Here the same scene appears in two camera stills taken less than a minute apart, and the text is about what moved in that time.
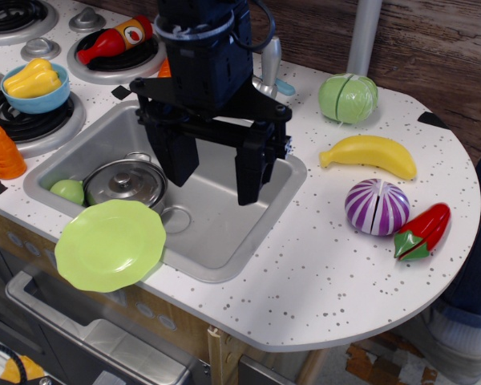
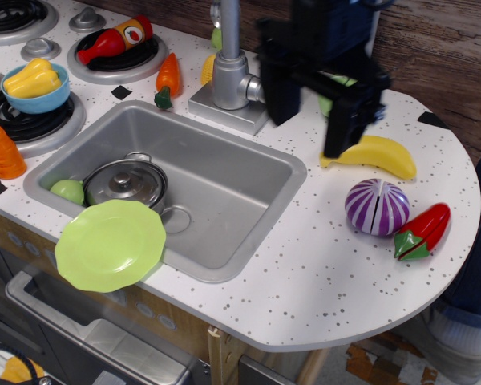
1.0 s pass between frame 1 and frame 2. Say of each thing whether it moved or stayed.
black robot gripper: moved
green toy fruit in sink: stayed
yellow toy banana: stayed
